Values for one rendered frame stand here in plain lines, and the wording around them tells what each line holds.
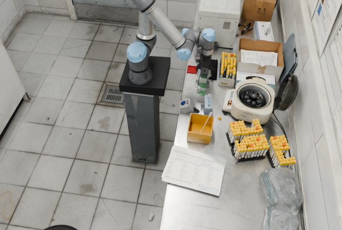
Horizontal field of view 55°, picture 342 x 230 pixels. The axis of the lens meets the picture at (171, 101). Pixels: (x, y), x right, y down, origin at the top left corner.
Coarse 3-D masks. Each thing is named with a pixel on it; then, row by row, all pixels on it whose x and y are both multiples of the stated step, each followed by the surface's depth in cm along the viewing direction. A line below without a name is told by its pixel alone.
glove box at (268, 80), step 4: (240, 72) 211; (244, 72) 211; (236, 76) 212; (240, 76) 209; (244, 76) 209; (248, 76) 210; (252, 76) 210; (256, 76) 210; (260, 76) 210; (264, 76) 210; (268, 76) 210; (272, 76) 210; (236, 80) 209; (240, 80) 207; (248, 80) 210; (252, 80) 209; (256, 80) 204; (260, 80) 204; (264, 80) 204; (268, 80) 207; (272, 80) 207; (236, 84) 207; (268, 84) 205; (272, 84) 205; (272, 88) 204
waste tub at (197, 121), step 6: (192, 114) 186; (198, 114) 185; (192, 120) 190; (198, 120) 189; (204, 120) 188; (210, 120) 187; (192, 126) 191; (198, 126) 191; (210, 126) 191; (192, 132) 177; (198, 132) 188; (204, 132) 188; (210, 132) 189; (192, 138) 182; (198, 138) 181; (204, 138) 180; (210, 138) 179; (204, 144) 184
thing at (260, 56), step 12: (240, 48) 228; (252, 48) 227; (264, 48) 225; (276, 48) 224; (240, 60) 220; (252, 60) 220; (264, 60) 220; (276, 60) 220; (252, 72) 212; (264, 72) 210; (276, 72) 209
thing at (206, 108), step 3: (207, 96) 194; (204, 99) 196; (207, 99) 192; (210, 99) 192; (204, 102) 195; (207, 102) 191; (210, 102) 191; (201, 105) 201; (204, 105) 195; (207, 105) 189; (210, 105) 189; (201, 108) 199; (204, 108) 194; (207, 108) 189; (210, 108) 188; (201, 111) 198; (204, 111) 193; (207, 111) 191; (210, 111) 191; (204, 114) 193; (207, 114) 193
